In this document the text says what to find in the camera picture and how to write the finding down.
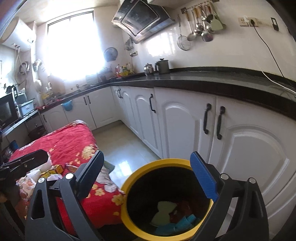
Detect green hanging spatula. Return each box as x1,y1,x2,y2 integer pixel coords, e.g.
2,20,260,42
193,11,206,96
210,2,225,31

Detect wall power socket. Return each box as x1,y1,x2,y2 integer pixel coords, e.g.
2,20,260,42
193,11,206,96
238,17,258,27

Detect green sponge in bin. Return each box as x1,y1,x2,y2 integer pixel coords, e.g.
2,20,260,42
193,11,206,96
151,201,177,227

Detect blue cloth on cabinet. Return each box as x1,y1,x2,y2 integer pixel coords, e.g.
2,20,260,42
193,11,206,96
61,100,73,111

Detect black microwave oven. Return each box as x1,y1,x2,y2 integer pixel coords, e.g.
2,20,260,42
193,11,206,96
0,93,20,128

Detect white lower cabinets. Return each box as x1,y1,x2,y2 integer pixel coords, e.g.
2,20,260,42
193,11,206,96
41,86,295,237

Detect steel teapot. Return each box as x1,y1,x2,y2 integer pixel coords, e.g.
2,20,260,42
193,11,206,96
144,63,154,76

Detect hanging steel ladle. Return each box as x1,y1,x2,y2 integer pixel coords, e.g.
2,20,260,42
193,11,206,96
200,7,214,42

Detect dark green canister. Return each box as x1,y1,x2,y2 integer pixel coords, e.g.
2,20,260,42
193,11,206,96
154,58,170,74

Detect black power cable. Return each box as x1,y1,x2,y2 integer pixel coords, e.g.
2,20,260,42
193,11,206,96
250,21,286,78

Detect black range hood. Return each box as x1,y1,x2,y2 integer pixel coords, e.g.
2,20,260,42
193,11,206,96
111,0,175,44

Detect blue wall fan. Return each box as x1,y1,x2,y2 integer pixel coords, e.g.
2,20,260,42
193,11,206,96
104,47,118,62

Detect black countertop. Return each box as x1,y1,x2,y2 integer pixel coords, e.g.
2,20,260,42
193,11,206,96
38,67,295,120

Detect yellow black trash bin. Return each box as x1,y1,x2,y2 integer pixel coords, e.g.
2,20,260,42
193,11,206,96
121,159,213,240

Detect wire mesh strainer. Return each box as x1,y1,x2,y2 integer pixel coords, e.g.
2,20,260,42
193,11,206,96
177,15,191,51

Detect red floral tablecloth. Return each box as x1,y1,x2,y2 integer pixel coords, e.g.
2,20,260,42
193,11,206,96
9,119,127,236

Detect blue terry cloth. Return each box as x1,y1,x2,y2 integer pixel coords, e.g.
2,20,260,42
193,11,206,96
154,214,201,237

